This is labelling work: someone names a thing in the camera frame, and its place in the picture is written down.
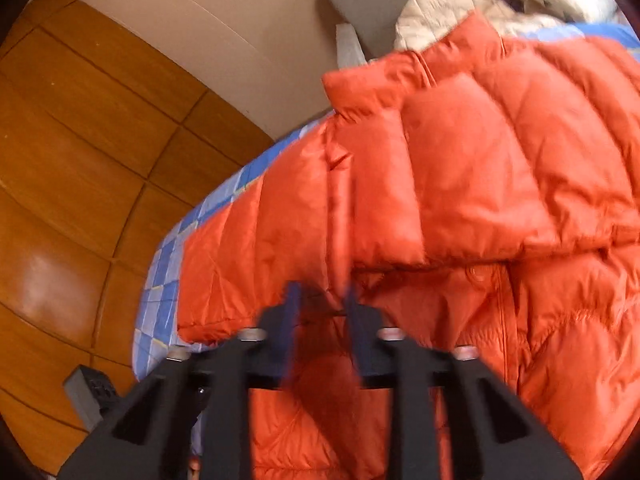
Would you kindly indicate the orange puffer jacket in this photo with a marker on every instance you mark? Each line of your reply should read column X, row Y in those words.
column 465, row 185

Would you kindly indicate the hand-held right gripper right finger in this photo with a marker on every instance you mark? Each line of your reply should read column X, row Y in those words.
column 354, row 320

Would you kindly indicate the beige quilted jacket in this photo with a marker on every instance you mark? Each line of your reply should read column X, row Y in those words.
column 450, row 7

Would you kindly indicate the blue plaid bed sheet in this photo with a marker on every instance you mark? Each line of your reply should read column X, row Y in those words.
column 165, row 270

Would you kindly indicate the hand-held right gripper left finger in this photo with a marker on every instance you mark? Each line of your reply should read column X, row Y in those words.
column 291, row 310

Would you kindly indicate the grey plastic box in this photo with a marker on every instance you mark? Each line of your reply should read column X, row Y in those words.
column 90, row 392

